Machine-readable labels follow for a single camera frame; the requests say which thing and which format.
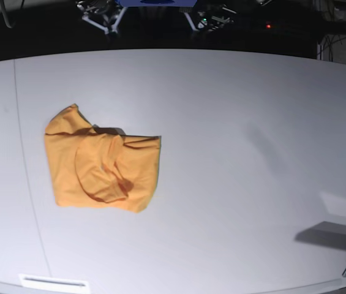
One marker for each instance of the orange yellow T-shirt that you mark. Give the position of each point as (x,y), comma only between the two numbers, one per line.
(91,168)

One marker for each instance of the white label strip on table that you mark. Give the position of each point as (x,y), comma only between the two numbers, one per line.
(37,281)

